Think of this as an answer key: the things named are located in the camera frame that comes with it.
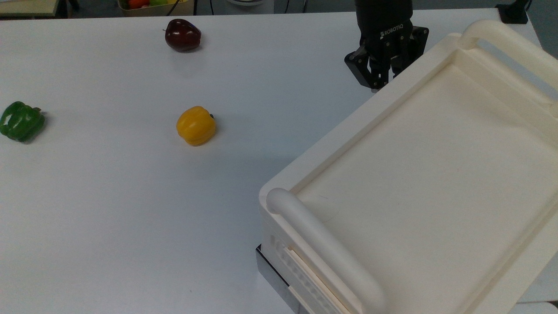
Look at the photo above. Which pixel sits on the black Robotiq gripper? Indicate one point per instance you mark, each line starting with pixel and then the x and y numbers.
pixel 383 22

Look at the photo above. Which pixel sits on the green toy fruit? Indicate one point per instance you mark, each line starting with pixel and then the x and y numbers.
pixel 159 1

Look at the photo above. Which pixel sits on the black camera clamp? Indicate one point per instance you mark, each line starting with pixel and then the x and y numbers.
pixel 513 13

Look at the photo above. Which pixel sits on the cream plastic storage cabinet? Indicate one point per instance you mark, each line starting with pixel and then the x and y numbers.
pixel 436 174

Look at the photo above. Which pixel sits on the green bell pepper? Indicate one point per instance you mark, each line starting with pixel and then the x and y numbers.
pixel 19 121

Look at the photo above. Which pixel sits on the dark red apple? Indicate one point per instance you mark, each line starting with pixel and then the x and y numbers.
pixel 183 35

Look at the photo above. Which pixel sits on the yellow bell pepper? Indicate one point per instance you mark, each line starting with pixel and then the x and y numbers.
pixel 196 125

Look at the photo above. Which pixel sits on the tan fruit box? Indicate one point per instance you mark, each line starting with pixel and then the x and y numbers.
pixel 174 9

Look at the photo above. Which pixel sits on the tan wooden board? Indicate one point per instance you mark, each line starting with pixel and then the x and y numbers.
pixel 26 6

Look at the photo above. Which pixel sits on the red toy fruit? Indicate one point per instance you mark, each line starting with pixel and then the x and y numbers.
pixel 138 3

